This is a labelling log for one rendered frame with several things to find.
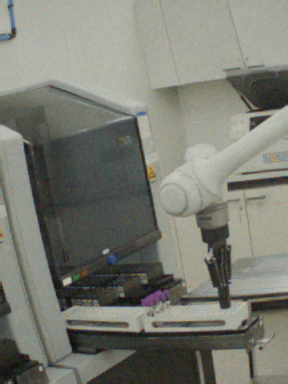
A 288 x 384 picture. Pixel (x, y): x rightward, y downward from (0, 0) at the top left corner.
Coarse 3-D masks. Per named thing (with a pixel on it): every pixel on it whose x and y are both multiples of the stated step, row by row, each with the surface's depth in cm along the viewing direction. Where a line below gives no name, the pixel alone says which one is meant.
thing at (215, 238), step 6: (216, 228) 190; (222, 228) 190; (228, 228) 192; (204, 234) 192; (210, 234) 190; (216, 234) 190; (222, 234) 190; (228, 234) 192; (204, 240) 192; (210, 240) 191; (216, 240) 190; (222, 240) 191; (210, 246) 191; (216, 246) 191; (222, 246) 194; (216, 252) 191; (216, 258) 192
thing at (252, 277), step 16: (256, 256) 267; (272, 256) 262; (240, 272) 250; (256, 272) 245; (272, 272) 239; (208, 288) 239; (240, 288) 230; (256, 288) 225; (272, 288) 220; (192, 352) 238; (256, 368) 277
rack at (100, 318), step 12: (72, 312) 223; (84, 312) 221; (96, 312) 219; (108, 312) 217; (120, 312) 215; (132, 312) 213; (144, 312) 211; (72, 324) 222; (84, 324) 220; (96, 324) 220; (108, 324) 223; (120, 324) 221; (132, 324) 208
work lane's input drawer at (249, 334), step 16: (256, 320) 196; (80, 336) 217; (96, 336) 214; (112, 336) 211; (128, 336) 208; (144, 336) 206; (160, 336) 203; (176, 336) 200; (192, 336) 197; (208, 336) 194; (224, 336) 191; (240, 336) 188; (256, 336) 194; (272, 336) 194
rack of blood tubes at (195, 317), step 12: (168, 312) 206; (180, 312) 203; (192, 312) 201; (204, 312) 199; (216, 312) 196; (228, 312) 193; (240, 312) 194; (144, 324) 206; (168, 324) 206; (180, 324) 204; (192, 324) 206; (204, 324) 205; (216, 324) 202; (228, 324) 191
